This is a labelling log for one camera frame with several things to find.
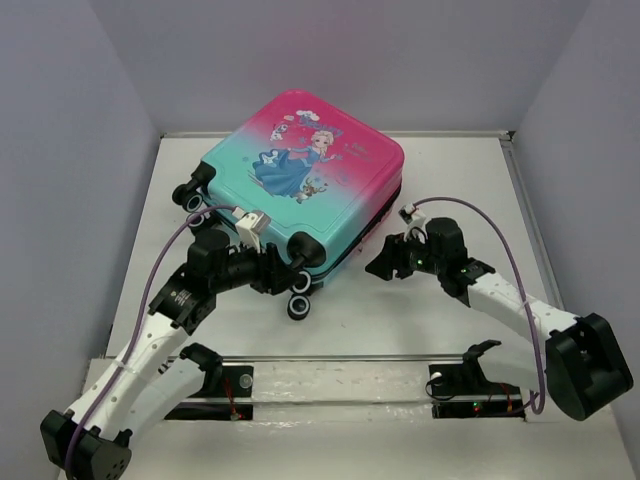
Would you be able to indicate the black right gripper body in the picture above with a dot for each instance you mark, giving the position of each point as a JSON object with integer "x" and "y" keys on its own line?
{"x": 416, "y": 257}

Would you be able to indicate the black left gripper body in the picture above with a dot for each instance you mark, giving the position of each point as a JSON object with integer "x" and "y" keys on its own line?
{"x": 248, "y": 268}

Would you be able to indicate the pink teal kids suitcase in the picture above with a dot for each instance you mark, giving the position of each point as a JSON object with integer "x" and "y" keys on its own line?
{"x": 324, "y": 179}

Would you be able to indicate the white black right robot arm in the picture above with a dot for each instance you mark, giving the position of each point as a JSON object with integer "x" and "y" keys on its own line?
{"x": 577, "y": 360}

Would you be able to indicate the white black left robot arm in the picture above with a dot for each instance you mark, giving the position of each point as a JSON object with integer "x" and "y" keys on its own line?
{"x": 94, "y": 437}

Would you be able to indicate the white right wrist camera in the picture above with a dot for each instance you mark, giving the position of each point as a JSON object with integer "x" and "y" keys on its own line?
{"x": 413, "y": 217}

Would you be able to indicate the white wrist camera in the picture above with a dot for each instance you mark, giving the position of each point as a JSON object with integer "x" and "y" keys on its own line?
{"x": 249, "y": 226}
{"x": 413, "y": 217}

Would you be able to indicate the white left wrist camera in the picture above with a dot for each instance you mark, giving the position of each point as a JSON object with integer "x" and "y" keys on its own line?
{"x": 249, "y": 226}

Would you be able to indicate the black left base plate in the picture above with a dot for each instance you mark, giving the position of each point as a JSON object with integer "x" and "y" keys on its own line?
{"x": 224, "y": 398}

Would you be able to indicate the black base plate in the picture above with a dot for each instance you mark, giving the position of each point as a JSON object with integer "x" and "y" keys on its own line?
{"x": 454, "y": 395}
{"x": 224, "y": 398}

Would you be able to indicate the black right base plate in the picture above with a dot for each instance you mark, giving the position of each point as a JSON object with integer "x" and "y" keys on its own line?
{"x": 454, "y": 395}

